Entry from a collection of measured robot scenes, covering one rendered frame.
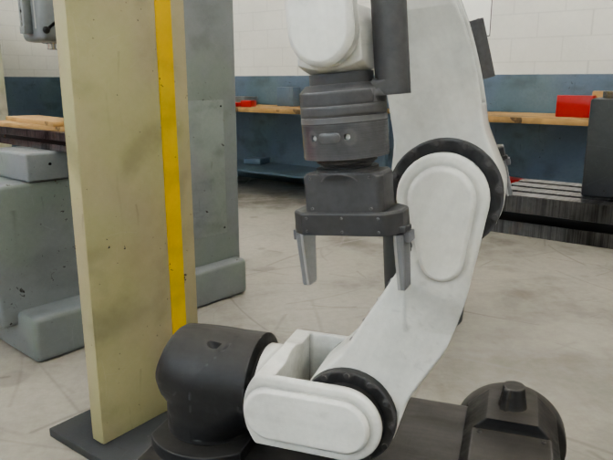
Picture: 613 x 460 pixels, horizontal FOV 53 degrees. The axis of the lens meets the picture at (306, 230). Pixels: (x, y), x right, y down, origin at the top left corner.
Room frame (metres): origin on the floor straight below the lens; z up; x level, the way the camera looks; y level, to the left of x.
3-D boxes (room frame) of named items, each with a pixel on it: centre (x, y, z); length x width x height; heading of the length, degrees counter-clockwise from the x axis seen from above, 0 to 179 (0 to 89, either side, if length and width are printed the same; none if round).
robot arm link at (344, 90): (0.64, -0.05, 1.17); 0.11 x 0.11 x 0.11; 68
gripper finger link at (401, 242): (0.61, -0.10, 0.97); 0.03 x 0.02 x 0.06; 156
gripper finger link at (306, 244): (0.65, 0.00, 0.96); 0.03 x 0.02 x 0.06; 156
